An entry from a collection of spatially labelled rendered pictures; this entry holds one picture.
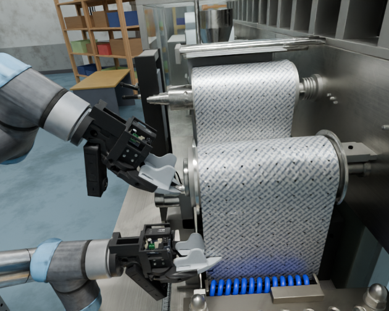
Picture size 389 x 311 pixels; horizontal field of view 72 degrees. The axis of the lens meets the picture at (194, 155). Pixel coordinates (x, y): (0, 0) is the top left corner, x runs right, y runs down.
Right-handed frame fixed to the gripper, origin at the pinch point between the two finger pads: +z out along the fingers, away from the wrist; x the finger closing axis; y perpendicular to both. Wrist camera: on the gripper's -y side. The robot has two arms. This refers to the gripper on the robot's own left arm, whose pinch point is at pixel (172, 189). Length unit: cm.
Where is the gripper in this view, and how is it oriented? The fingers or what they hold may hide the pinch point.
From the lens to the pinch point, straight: 52.4
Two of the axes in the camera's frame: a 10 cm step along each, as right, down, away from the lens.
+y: 5.9, -7.1, -3.8
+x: -0.2, -4.8, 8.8
